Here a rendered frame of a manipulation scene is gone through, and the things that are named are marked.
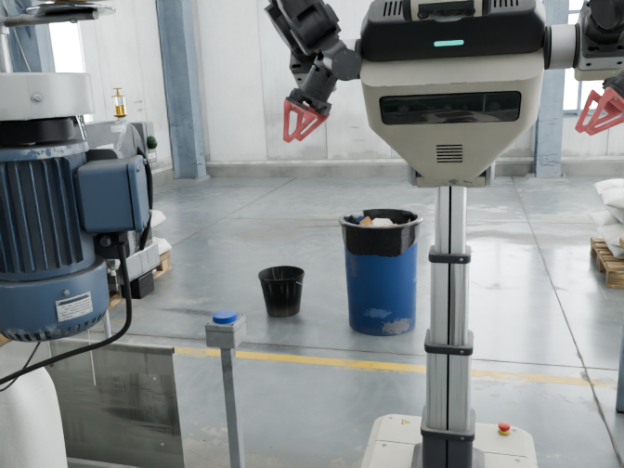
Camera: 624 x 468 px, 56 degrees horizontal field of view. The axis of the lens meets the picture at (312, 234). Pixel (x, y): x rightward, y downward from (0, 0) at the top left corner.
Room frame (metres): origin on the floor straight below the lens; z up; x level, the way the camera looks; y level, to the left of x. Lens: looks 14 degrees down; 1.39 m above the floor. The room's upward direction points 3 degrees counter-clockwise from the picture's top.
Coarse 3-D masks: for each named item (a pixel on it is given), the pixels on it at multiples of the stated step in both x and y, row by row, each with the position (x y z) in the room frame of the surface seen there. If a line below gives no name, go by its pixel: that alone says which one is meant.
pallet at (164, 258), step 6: (168, 252) 4.59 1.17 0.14; (162, 258) 4.50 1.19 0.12; (168, 258) 4.58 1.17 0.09; (162, 264) 4.48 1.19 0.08; (168, 264) 4.57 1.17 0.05; (156, 270) 4.48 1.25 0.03; (162, 270) 4.47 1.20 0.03; (156, 276) 4.37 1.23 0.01; (114, 294) 3.95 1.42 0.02; (114, 300) 3.83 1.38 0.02; (120, 300) 3.85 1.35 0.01
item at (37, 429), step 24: (0, 360) 1.18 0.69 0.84; (24, 360) 1.16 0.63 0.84; (24, 384) 1.16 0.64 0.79; (48, 384) 1.21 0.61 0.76; (0, 408) 1.12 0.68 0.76; (24, 408) 1.13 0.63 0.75; (48, 408) 1.20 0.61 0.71; (0, 432) 1.12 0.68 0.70; (24, 432) 1.13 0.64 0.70; (48, 432) 1.18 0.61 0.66; (0, 456) 1.11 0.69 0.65; (24, 456) 1.12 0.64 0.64; (48, 456) 1.16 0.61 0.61
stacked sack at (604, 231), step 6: (600, 228) 3.96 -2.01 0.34; (606, 228) 3.88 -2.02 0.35; (612, 228) 3.83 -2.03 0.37; (618, 228) 3.79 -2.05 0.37; (600, 234) 3.92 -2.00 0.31; (606, 234) 3.79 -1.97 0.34; (612, 234) 3.73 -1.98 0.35; (618, 234) 3.69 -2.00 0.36; (606, 240) 3.70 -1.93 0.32; (612, 240) 3.64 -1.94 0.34; (618, 240) 3.63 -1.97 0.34
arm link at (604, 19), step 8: (592, 0) 1.11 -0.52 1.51; (600, 0) 1.08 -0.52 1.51; (608, 0) 1.06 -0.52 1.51; (616, 0) 1.05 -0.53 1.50; (592, 8) 1.12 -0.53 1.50; (600, 8) 1.09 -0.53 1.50; (608, 8) 1.07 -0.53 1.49; (616, 8) 1.05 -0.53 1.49; (600, 16) 1.10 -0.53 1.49; (608, 16) 1.08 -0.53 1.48; (616, 16) 1.06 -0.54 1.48; (600, 24) 1.11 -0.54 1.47; (608, 24) 1.09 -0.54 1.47; (616, 24) 1.08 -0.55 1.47
